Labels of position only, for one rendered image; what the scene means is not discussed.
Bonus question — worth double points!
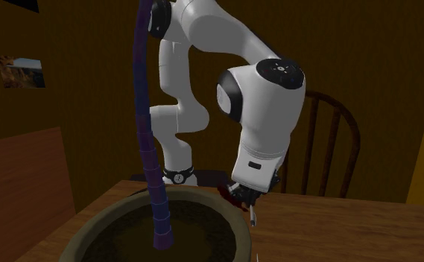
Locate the dark red object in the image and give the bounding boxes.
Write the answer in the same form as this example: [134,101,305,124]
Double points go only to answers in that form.
[216,182,250,212]

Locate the olive pot with purple plant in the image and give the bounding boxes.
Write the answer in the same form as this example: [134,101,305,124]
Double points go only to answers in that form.
[58,0,253,262]

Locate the brown wooden cabinet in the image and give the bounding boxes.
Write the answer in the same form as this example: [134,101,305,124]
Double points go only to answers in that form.
[0,126,77,262]

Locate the brown wooden chair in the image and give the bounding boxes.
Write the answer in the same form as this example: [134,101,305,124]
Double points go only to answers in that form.
[279,89,362,199]

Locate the dark robot stand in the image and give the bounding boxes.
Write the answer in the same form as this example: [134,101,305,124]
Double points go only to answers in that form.
[129,169,232,188]

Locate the landscape wall picture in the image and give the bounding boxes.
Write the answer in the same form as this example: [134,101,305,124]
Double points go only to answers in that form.
[0,54,47,89]

